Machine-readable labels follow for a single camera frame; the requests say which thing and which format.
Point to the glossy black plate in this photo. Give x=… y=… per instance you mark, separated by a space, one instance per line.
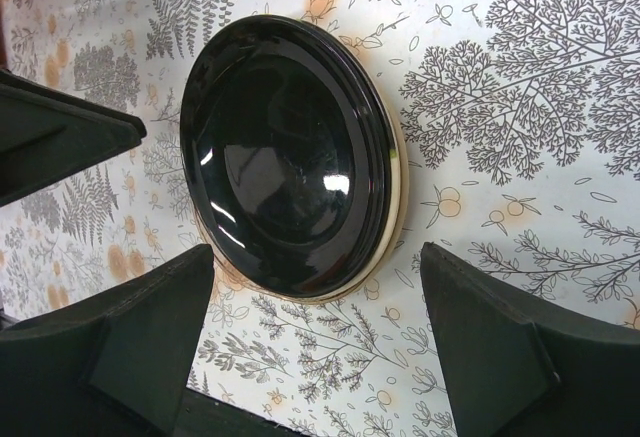
x=285 y=157

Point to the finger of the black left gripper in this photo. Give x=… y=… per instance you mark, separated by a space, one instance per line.
x=47 y=136

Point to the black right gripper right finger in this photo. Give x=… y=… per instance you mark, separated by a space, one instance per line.
x=517 y=365

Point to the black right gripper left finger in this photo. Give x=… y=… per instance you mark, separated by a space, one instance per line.
x=113 y=364

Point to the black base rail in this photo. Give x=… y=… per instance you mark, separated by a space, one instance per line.
x=201 y=416

